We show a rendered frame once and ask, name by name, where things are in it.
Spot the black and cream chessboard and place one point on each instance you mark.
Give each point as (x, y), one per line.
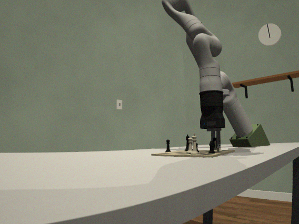
(201, 153)

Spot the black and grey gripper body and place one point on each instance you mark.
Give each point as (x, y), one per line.
(211, 99)

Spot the white chess king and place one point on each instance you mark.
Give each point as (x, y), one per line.
(194, 151)

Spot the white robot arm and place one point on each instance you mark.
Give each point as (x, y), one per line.
(204, 46)

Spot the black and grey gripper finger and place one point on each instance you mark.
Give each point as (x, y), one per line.
(218, 137)
(212, 134)

